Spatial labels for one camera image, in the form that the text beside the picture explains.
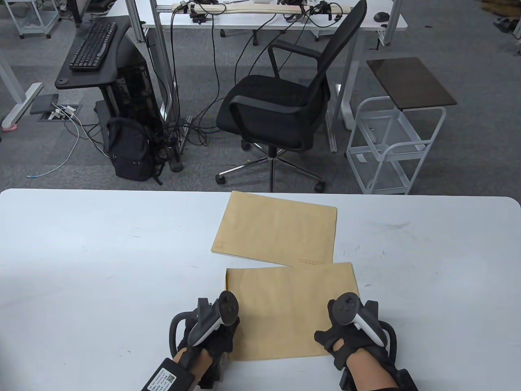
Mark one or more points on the person's right hand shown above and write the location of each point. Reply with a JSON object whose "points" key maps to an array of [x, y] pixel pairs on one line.
{"points": [[346, 336]]}

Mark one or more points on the person's left hand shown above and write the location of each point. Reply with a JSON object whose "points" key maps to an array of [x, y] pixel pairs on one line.
{"points": [[220, 338]]}

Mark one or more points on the brown paper envelope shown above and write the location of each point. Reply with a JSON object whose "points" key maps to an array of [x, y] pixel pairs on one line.
{"points": [[272, 228], [285, 309]]}

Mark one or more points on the person's right forearm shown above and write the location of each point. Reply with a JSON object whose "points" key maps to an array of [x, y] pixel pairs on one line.
{"points": [[370, 372]]}

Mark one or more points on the person's left forearm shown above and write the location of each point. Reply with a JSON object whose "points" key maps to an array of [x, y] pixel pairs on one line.
{"points": [[195, 362]]}

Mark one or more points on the grey right hand controller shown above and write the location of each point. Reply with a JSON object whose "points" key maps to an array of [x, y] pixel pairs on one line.
{"points": [[346, 307]]}

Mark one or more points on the grey hand controller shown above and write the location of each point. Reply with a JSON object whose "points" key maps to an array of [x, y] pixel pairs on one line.
{"points": [[226, 307], [346, 307]]}

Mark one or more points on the grey left hand controller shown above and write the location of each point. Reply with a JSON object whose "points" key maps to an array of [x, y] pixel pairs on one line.
{"points": [[226, 307]]}

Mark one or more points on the white rolling cart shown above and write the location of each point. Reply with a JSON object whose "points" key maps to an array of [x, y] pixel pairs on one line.
{"points": [[390, 173]]}

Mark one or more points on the black water bottle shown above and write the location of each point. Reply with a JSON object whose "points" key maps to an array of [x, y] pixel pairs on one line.
{"points": [[176, 161]]}

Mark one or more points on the black backpack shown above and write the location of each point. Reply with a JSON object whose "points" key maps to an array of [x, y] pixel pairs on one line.
{"points": [[130, 154]]}

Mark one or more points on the black office chair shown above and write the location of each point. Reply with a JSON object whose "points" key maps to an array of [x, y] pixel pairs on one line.
{"points": [[268, 106]]}

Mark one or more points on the dark brown board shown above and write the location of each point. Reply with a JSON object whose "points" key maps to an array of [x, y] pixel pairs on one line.
{"points": [[411, 83]]}

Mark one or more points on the black computer tower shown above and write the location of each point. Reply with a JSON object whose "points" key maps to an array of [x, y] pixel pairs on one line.
{"points": [[134, 81]]}

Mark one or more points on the floor socket box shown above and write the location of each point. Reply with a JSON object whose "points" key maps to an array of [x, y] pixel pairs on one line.
{"points": [[61, 114]]}

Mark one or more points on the grey floor plate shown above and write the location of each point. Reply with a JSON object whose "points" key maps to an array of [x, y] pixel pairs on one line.
{"points": [[44, 104]]}

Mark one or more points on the black keyboard stand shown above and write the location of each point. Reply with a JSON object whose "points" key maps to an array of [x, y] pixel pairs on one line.
{"points": [[67, 79]]}

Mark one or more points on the white desk leg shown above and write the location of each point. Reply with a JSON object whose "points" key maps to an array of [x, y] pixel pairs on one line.
{"points": [[24, 97]]}

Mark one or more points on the black keyboard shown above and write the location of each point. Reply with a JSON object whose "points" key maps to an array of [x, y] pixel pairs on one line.
{"points": [[93, 47]]}

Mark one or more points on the white office desk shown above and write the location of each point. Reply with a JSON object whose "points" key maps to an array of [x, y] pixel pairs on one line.
{"points": [[244, 20]]}

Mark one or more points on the black computer mouse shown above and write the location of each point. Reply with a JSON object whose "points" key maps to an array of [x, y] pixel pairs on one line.
{"points": [[381, 16]]}

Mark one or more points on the dark shoe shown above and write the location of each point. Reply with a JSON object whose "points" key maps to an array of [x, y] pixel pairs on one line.
{"points": [[504, 24]]}

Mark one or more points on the white wheeled trolley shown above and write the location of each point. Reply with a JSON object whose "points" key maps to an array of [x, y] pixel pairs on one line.
{"points": [[34, 28]]}

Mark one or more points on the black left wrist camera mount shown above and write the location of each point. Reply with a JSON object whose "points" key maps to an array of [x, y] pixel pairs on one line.
{"points": [[167, 376]]}

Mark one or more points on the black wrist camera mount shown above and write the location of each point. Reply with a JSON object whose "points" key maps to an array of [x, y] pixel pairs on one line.
{"points": [[405, 378], [167, 376]]}

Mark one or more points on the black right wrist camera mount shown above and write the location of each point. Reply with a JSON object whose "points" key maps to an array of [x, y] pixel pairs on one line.
{"points": [[405, 378]]}

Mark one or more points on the aluminium frame post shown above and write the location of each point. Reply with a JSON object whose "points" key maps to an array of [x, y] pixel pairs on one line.
{"points": [[392, 24], [135, 24], [162, 49]]}

